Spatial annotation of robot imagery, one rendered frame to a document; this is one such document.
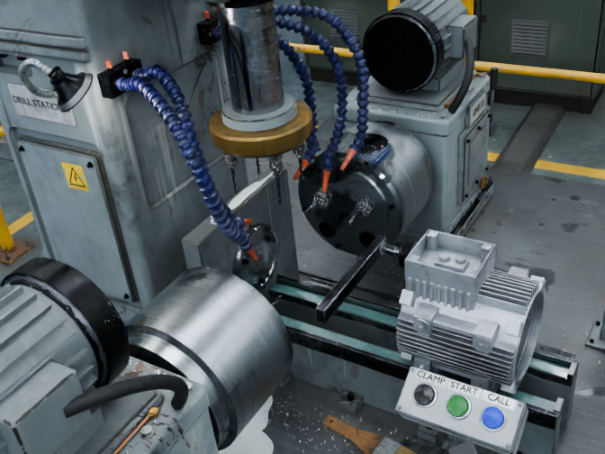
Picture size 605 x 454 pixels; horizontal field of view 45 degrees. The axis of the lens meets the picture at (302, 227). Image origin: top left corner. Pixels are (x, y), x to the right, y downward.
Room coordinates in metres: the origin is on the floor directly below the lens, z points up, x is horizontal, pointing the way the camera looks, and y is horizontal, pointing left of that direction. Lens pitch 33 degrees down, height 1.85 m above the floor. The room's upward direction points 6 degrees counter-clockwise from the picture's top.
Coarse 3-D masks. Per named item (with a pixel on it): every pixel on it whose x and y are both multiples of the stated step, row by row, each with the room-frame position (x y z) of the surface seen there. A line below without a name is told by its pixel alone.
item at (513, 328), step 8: (544, 280) 0.95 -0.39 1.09; (400, 296) 0.96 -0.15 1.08; (408, 296) 0.95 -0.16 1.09; (408, 304) 0.94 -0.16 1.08; (512, 320) 0.86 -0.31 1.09; (512, 328) 0.85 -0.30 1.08; (520, 328) 0.85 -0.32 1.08; (512, 336) 0.85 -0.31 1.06; (536, 344) 0.94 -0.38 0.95; (512, 384) 0.85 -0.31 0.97; (512, 392) 0.84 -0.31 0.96
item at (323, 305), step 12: (384, 240) 1.21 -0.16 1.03; (372, 252) 1.17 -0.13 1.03; (360, 264) 1.13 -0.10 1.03; (372, 264) 1.16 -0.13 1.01; (348, 276) 1.10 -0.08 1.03; (360, 276) 1.12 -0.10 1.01; (336, 288) 1.06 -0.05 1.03; (348, 288) 1.08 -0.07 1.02; (324, 300) 1.03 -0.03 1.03; (336, 300) 1.04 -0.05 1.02; (324, 312) 1.00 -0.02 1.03
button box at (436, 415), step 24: (408, 384) 0.77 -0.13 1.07; (432, 384) 0.76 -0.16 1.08; (456, 384) 0.75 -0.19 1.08; (408, 408) 0.74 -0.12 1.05; (432, 408) 0.73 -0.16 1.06; (480, 408) 0.71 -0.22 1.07; (504, 408) 0.70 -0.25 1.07; (456, 432) 0.69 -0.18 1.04; (480, 432) 0.68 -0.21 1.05; (504, 432) 0.67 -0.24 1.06
